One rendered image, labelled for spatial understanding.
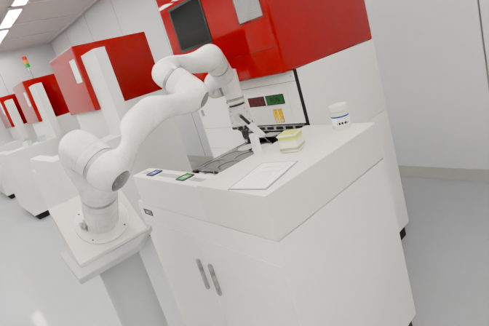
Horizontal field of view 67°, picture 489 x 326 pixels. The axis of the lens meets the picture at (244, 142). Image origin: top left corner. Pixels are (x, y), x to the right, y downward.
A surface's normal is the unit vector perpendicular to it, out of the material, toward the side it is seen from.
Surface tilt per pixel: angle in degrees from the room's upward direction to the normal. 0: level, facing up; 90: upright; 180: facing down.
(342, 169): 90
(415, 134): 90
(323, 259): 90
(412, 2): 90
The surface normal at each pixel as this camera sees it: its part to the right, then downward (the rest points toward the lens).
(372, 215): 0.65, 0.00
